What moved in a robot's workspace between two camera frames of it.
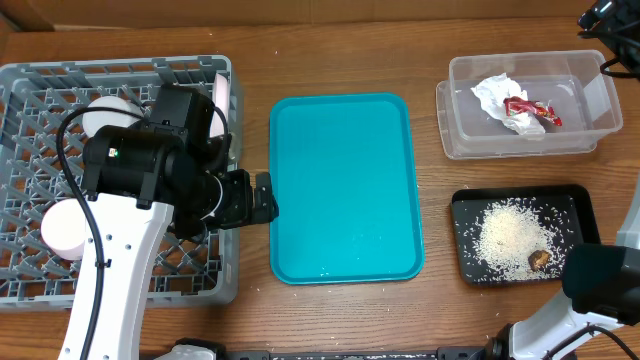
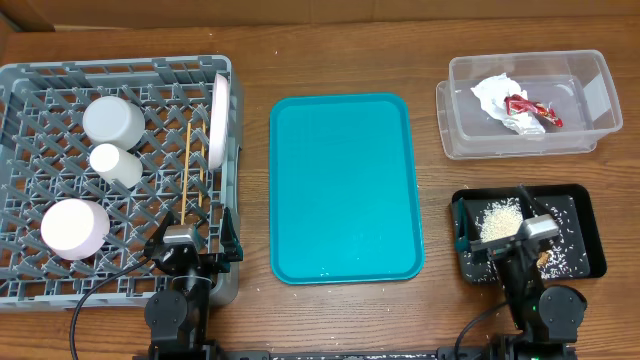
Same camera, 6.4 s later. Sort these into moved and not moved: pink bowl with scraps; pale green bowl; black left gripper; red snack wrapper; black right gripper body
Moved: black left gripper; black right gripper body
Not moved: pink bowl with scraps; pale green bowl; red snack wrapper
